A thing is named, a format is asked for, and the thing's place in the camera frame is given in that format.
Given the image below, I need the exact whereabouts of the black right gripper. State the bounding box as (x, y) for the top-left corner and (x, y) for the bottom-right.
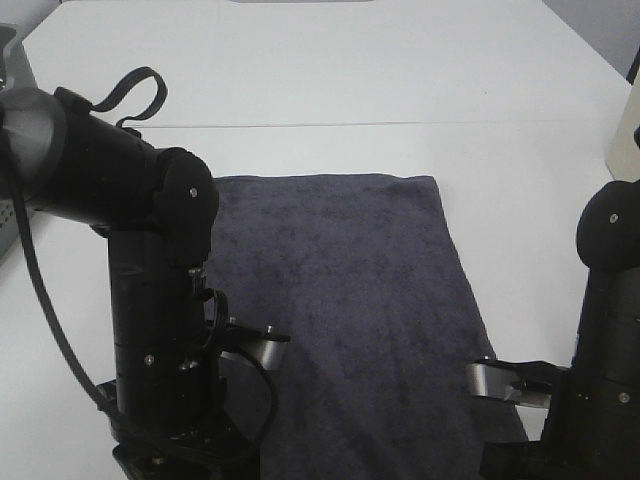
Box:
(476, 359), (639, 479)

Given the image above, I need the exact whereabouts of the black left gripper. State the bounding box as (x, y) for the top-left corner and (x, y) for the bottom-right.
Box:
(99, 323), (280, 479)

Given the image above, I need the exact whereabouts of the dark grey towel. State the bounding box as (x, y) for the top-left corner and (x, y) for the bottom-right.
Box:
(207, 175), (526, 479)

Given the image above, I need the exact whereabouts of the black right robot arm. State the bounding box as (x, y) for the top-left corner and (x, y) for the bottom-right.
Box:
(467, 181), (639, 479)

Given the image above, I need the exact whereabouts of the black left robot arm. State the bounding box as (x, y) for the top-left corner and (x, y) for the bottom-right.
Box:
(1, 88), (285, 479)

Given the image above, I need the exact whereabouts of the beige box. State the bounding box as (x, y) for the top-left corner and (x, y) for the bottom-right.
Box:
(606, 53), (639, 182)

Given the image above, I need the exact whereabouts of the grey perforated plastic basket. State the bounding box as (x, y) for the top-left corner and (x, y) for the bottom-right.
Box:
(1, 23), (44, 269)

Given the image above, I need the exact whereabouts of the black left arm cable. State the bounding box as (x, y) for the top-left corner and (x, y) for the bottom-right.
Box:
(0, 66), (279, 456)

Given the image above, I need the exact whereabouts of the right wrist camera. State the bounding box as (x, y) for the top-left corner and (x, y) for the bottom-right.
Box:
(466, 362), (551, 409)

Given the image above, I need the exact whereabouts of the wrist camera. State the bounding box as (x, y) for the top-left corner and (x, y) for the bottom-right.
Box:
(221, 324), (291, 371)
(466, 362), (551, 409)

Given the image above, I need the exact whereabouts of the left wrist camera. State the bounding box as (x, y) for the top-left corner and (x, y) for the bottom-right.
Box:
(221, 324), (291, 371)

